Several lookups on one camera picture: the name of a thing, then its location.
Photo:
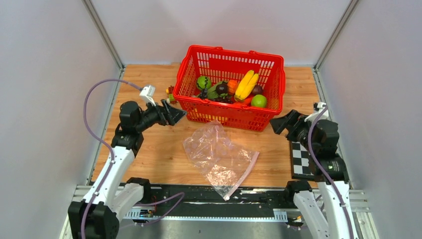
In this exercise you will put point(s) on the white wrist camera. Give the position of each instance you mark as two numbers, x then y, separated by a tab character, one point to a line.
146	94
321	111

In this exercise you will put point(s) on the yellow toy banana bunch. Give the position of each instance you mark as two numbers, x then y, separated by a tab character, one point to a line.
246	86

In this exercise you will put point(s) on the dark purple toy plum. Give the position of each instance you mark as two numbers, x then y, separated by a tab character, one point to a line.
222	88

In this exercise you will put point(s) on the dark brown toy fruit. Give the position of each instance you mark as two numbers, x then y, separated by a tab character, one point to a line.
257	90

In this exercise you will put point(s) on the purple toy grape bunch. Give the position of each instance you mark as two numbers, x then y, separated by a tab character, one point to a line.
226	99

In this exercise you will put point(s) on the black toy grape bunch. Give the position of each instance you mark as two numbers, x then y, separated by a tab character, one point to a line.
203	94

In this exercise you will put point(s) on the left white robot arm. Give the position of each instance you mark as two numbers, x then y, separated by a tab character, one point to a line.
99	213

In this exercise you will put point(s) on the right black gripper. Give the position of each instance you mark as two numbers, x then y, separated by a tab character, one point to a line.
278	124

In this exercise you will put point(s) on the green toy apple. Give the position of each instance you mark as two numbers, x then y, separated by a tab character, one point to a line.
259	101

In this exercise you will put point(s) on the red plastic shopping basket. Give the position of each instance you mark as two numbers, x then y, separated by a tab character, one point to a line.
222	65

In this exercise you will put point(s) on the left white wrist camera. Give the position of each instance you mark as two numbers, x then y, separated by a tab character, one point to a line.
146	94

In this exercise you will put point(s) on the green toy lettuce leaf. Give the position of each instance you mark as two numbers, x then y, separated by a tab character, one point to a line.
211	91

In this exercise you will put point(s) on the clear zip top bag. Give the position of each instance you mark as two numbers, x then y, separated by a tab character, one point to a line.
223	163

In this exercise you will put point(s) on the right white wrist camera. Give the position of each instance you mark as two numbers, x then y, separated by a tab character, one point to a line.
321	111

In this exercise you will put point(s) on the colourful toy block car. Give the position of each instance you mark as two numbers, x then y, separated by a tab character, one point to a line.
170	97

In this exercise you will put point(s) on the orange toy pumpkin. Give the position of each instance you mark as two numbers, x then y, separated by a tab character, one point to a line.
232	86

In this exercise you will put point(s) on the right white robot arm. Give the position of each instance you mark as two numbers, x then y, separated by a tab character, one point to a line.
319	136

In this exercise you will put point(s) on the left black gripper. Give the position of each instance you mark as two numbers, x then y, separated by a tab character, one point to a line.
173	115

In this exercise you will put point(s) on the black white checkerboard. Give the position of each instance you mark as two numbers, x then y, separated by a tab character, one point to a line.
299	160

